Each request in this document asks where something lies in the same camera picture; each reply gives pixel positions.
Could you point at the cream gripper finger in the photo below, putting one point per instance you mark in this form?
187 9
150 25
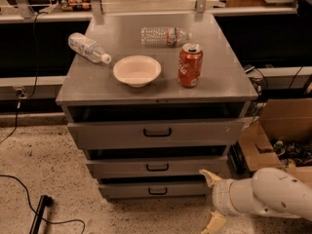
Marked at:
216 222
211 178

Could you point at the grey bottom drawer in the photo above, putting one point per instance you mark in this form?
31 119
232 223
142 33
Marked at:
153 189

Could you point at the grey top drawer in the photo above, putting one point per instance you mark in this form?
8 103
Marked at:
151 134

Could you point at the red soda can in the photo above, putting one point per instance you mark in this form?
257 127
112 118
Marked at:
190 64

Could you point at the clear water bottle red label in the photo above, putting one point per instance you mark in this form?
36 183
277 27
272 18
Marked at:
164 36

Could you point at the clear water bottle white label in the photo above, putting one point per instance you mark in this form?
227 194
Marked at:
88 48

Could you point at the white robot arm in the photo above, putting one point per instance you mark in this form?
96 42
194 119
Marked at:
269 192

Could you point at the grey drawer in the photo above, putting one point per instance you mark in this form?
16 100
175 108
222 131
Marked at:
153 189
151 134
148 167

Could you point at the items inside cardboard box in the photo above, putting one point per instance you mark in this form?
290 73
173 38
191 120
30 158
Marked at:
293 154

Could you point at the grey metal drawer cabinet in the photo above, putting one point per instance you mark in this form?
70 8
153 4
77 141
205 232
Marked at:
91 93

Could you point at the black bar on floor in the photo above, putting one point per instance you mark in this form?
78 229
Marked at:
44 202

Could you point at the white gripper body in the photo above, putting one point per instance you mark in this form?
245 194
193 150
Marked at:
221 195

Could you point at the brown cardboard box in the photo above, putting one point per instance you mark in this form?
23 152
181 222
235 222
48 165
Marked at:
288 120

